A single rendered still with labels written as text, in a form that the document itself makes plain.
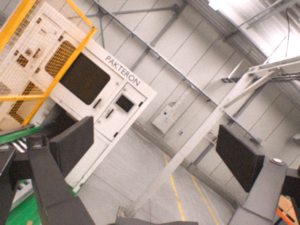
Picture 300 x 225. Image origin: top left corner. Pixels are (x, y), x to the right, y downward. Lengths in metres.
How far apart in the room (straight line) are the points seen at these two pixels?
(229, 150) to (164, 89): 8.80
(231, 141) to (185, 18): 9.54
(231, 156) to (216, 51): 9.57
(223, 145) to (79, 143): 0.13
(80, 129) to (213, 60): 9.48
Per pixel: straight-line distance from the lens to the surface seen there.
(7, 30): 1.64
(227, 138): 0.18
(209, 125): 2.97
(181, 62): 9.16
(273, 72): 2.65
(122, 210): 3.52
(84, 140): 0.18
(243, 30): 8.13
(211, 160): 10.28
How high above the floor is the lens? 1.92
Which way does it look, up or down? 5 degrees down
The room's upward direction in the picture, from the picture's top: 40 degrees clockwise
